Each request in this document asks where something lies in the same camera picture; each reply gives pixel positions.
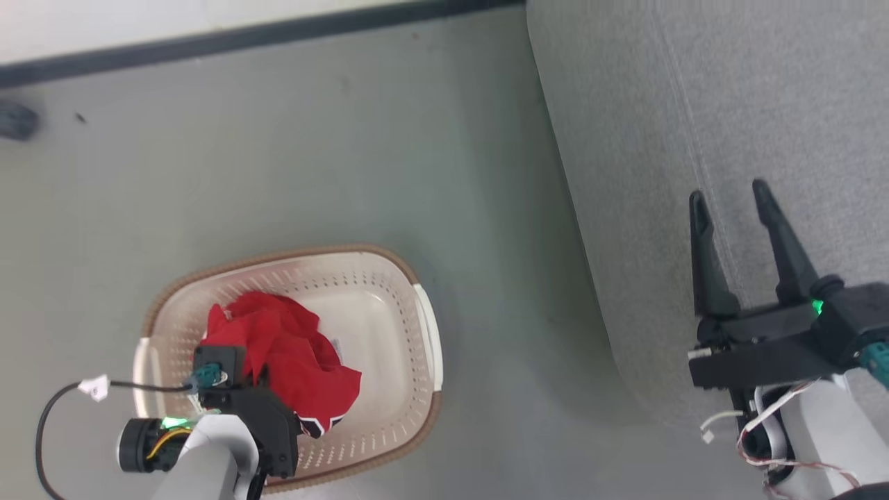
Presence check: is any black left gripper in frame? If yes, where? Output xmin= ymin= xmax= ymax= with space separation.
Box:
xmin=208 ymin=385 xmax=303 ymax=482

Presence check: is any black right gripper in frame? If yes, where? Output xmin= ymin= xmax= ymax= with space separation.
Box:
xmin=687 ymin=178 xmax=856 ymax=390

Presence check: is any red white sports garment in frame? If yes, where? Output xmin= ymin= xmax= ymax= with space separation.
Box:
xmin=197 ymin=290 xmax=363 ymax=439

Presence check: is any cream perforated laundry basket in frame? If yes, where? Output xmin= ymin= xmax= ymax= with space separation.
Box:
xmin=132 ymin=243 xmax=444 ymax=495

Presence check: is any grey fabric sofa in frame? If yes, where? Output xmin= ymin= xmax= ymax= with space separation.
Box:
xmin=526 ymin=0 xmax=889 ymax=433

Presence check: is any dark grey furniture caster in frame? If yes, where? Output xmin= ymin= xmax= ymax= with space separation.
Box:
xmin=0 ymin=100 xmax=40 ymax=142

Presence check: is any red white wire bundle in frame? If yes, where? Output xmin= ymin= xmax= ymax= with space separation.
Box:
xmin=736 ymin=381 xmax=863 ymax=498

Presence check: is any teal right camera cable plug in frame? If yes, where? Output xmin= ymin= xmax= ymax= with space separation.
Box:
xmin=857 ymin=342 xmax=889 ymax=389

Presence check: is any white paper cable tag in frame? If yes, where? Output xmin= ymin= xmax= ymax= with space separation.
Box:
xmin=78 ymin=375 xmax=111 ymax=403

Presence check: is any black wall baseboard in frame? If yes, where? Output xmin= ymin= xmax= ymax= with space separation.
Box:
xmin=0 ymin=0 xmax=525 ymax=90

